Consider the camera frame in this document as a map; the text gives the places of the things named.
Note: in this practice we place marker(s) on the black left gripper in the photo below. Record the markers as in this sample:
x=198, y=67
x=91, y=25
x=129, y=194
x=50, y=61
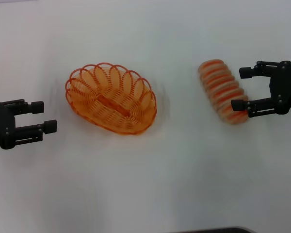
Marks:
x=1, y=121

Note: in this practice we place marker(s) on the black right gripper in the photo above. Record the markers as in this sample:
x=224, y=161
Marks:
x=287, y=87

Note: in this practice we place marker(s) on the orange striped bread loaf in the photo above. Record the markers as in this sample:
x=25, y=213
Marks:
x=220, y=85

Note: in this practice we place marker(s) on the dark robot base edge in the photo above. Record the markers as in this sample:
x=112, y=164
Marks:
x=215, y=230

